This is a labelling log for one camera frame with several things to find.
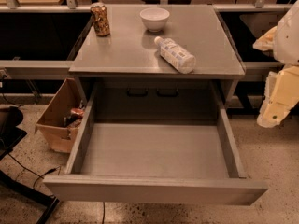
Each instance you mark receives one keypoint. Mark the gold patterned can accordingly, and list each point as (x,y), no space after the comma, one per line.
(100,19)

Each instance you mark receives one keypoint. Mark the grey top drawer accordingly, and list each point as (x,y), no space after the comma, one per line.
(149,145)

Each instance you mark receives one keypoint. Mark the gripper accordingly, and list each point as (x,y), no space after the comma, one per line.
(287,39)

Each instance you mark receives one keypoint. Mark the metal bench rail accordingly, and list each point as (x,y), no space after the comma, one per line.
(37,70)

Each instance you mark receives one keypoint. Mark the white plastic bottle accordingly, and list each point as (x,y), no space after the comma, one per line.
(176,55)

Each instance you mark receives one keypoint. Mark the black chair base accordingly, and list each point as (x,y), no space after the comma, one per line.
(27,163)

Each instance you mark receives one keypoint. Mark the open cardboard box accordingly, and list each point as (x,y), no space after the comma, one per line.
(55,124)

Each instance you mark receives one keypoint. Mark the white ceramic bowl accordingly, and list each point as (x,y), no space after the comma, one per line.
(154,18)

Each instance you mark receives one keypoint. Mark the grey drawer cabinet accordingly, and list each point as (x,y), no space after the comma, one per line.
(131,50)

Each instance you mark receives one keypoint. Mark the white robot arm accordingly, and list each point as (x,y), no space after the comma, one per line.
(290,21)

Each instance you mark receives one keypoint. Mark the red snack package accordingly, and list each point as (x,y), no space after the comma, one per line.
(76,113)

